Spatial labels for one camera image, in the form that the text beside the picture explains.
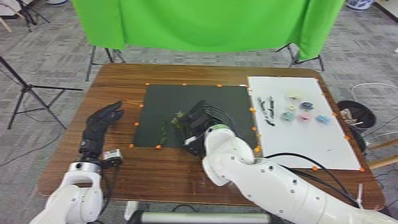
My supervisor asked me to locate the white sheet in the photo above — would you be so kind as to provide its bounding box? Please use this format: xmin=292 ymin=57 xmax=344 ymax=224
xmin=244 ymin=76 xmax=363 ymax=172

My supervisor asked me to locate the white cable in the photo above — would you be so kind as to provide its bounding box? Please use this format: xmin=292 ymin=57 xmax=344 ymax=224
xmin=349 ymin=81 xmax=398 ymax=102

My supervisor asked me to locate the teal flower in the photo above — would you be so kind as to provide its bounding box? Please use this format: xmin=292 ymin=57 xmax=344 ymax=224
xmin=278 ymin=111 xmax=296 ymax=122

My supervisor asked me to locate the black bin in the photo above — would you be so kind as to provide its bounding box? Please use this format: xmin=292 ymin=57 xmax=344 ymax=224
xmin=335 ymin=99 xmax=378 ymax=130

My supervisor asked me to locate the green sprig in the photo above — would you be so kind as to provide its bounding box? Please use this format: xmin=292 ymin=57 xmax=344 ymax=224
xmin=157 ymin=119 xmax=170 ymax=145
xmin=170 ymin=111 xmax=186 ymax=126

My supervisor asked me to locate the black cable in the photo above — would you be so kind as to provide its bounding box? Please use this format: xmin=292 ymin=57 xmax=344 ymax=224
xmin=259 ymin=152 xmax=363 ymax=209

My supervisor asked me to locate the dark stem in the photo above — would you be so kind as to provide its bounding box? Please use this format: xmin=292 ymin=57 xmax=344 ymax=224
xmin=264 ymin=96 xmax=278 ymax=127
xmin=255 ymin=96 xmax=266 ymax=113

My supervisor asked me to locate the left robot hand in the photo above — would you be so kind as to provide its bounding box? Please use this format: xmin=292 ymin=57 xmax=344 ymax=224
xmin=84 ymin=100 xmax=127 ymax=135

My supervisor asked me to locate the pale grey bar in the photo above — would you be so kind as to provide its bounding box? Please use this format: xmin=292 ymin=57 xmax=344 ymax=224
xmin=125 ymin=211 xmax=287 ymax=224

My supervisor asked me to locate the dark mat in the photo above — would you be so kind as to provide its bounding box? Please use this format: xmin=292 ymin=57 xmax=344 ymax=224
xmin=131 ymin=83 xmax=260 ymax=149

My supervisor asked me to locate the black cloth stand leg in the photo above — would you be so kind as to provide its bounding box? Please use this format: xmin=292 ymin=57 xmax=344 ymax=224
xmin=83 ymin=45 xmax=127 ymax=83
xmin=273 ymin=43 xmax=326 ymax=72

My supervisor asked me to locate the black tripod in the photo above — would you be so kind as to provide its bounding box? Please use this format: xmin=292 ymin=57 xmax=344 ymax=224
xmin=0 ymin=56 xmax=84 ymax=130

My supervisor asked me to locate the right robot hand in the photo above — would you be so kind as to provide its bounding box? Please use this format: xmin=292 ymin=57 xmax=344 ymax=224
xmin=173 ymin=99 xmax=237 ymax=140

